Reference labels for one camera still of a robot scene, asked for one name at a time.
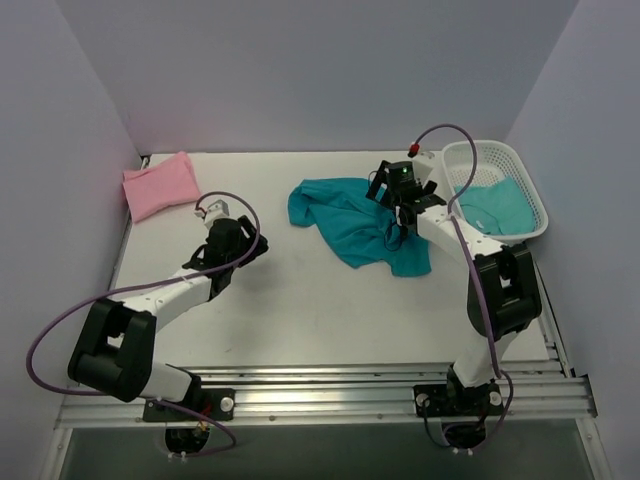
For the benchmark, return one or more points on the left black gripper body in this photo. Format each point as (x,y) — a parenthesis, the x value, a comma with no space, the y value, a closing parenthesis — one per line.
(245,242)

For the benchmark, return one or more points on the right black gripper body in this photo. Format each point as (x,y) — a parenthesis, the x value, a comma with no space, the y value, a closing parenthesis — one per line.
(400,195)

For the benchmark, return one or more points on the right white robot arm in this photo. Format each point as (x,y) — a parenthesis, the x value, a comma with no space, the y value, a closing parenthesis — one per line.
(503,297)

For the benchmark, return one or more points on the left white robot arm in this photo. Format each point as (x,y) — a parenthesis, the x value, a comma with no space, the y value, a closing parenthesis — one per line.
(114,353)

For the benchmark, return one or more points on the folded pink t shirt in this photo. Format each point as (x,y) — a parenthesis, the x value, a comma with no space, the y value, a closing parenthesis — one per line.
(170,183)

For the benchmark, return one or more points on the white plastic basket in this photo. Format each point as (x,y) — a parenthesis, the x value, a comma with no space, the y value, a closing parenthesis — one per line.
(494,162)

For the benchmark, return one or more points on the light teal t shirt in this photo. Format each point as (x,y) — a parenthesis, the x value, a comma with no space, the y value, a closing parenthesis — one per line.
(500,209)

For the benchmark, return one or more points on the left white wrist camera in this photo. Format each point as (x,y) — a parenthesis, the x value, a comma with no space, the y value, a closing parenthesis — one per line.
(217,210)

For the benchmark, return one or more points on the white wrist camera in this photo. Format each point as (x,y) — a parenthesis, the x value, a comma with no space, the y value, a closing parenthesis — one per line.
(423,162)
(217,210)

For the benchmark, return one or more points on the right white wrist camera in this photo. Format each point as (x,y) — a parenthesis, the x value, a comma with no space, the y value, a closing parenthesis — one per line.
(423,162)

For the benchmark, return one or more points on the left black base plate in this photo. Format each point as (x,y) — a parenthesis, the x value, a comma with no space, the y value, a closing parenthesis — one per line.
(217,404)

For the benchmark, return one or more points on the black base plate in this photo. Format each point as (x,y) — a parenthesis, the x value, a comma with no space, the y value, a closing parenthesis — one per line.
(217,404)
(445,400)

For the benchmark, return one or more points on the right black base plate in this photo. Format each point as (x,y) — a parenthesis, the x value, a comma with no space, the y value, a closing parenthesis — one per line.
(445,400)

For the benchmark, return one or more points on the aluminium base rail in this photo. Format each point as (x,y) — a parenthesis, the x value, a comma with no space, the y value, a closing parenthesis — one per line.
(384,393)

